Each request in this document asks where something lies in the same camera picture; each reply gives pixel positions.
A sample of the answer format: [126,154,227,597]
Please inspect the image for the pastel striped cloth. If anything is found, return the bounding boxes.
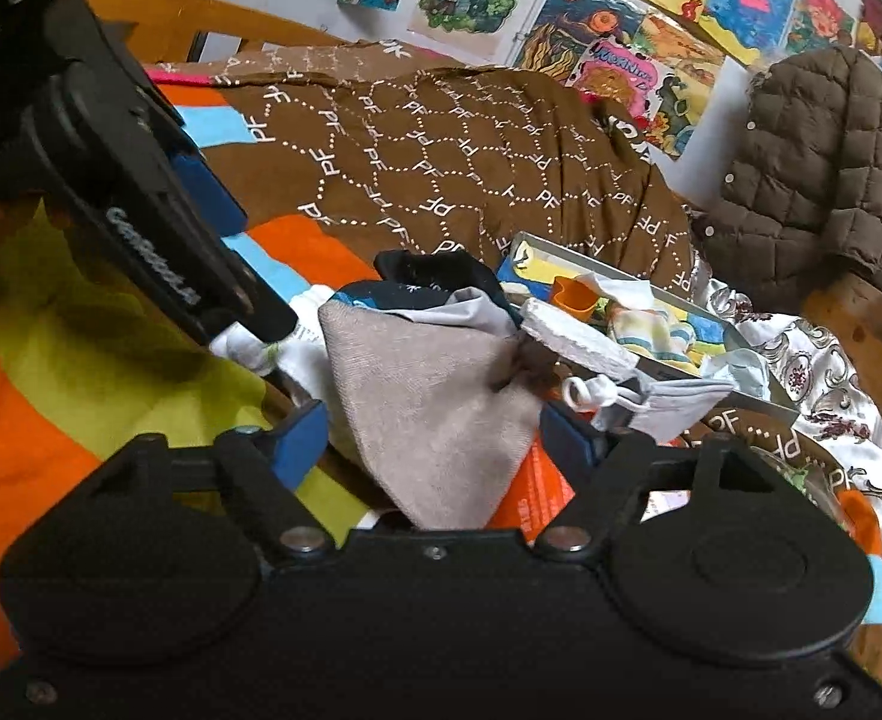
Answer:
[606,298,695,365]

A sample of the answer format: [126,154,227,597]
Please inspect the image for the light blue face mask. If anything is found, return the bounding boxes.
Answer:
[700,349,772,400]

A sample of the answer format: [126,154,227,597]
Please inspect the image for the brown puffer jacket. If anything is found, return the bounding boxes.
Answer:
[700,45,882,312]

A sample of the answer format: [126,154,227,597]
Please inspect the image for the brown patterned blanket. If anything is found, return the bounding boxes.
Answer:
[145,41,854,496]

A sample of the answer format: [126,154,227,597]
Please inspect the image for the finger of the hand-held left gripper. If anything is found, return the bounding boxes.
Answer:
[36,75,298,346]
[47,0,248,237]

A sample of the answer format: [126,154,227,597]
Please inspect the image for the white terry pad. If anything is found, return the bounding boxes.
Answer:
[520,296,641,380]

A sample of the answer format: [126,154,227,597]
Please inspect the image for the colourful striped blanket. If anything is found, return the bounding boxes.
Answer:
[0,64,882,691]

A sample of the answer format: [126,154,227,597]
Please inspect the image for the grey face mask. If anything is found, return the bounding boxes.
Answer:
[561,375,734,443]

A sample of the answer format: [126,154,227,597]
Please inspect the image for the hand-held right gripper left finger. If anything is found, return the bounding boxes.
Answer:
[81,401,333,562]

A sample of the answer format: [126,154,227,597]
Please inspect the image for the black sock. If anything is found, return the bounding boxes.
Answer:
[373,249,521,331]

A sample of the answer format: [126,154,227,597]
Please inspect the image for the white floral quilt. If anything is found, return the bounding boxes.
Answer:
[681,240,882,695]

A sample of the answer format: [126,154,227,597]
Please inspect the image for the white sock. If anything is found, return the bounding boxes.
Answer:
[208,285,337,406]

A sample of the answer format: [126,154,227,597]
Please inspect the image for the light grey cloth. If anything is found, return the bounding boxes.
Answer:
[403,292,521,338]

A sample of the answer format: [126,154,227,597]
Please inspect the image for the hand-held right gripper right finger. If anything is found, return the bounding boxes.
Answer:
[535,403,783,560]

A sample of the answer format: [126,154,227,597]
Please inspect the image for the beige cloth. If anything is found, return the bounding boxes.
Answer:
[317,300,543,530]

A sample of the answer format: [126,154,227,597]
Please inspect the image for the group of colourful wall drawings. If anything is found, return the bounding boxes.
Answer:
[407,0,882,158]

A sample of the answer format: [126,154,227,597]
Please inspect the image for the orange printed packet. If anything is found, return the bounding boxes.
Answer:
[497,431,584,545]

